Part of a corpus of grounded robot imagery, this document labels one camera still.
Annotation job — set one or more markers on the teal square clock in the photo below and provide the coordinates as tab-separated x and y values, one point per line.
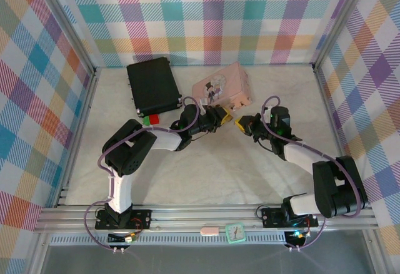
235	232

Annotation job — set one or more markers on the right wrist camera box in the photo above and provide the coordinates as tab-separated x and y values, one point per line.
266	109

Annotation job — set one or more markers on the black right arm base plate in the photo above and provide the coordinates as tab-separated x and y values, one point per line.
270	217

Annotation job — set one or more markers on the black hard case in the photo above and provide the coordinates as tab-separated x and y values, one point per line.
154	86

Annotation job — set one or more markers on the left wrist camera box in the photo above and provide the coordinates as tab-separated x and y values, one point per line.
203	101

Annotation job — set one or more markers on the aluminium frame post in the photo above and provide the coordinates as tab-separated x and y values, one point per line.
340	20
67	20

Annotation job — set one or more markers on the pink tin box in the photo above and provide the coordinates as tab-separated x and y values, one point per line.
223	84

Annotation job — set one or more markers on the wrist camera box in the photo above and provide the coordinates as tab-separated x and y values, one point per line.
266	109
203	101

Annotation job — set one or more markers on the pink eraser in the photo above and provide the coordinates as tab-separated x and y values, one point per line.
209	231

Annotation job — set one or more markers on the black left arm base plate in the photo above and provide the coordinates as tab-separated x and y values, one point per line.
140	219

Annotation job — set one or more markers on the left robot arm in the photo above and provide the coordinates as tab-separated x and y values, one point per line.
128	152

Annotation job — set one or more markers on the red block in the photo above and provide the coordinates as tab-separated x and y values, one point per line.
154	119

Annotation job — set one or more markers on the aluminium frame rail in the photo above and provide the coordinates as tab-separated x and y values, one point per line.
200	216

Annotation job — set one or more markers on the green block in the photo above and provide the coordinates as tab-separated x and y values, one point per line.
146	121

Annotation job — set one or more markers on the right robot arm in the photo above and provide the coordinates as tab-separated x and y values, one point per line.
331	186

